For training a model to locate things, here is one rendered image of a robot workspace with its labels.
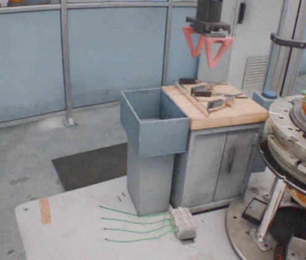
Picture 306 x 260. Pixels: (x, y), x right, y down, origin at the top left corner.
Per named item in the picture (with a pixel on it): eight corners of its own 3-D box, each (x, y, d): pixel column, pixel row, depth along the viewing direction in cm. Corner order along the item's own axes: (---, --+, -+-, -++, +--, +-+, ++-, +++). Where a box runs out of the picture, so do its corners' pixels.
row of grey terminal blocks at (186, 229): (197, 242, 69) (201, 230, 67) (178, 246, 68) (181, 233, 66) (184, 213, 77) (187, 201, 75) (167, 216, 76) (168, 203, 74)
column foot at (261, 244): (257, 229, 70) (258, 226, 70) (272, 249, 65) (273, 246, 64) (247, 231, 70) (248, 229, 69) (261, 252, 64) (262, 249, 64)
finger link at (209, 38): (203, 71, 65) (209, 28, 60) (188, 61, 71) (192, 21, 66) (228, 70, 67) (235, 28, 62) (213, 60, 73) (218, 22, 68)
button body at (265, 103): (264, 171, 95) (285, 100, 83) (246, 173, 94) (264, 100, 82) (256, 160, 101) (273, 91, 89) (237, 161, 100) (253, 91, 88)
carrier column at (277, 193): (259, 245, 66) (286, 174, 56) (252, 238, 68) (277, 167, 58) (267, 242, 67) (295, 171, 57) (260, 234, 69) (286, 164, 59)
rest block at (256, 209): (267, 208, 75) (269, 202, 74) (259, 221, 71) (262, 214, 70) (252, 202, 77) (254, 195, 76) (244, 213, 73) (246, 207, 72)
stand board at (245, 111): (191, 130, 63) (192, 120, 61) (160, 95, 78) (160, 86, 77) (267, 121, 69) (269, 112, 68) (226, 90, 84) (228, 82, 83)
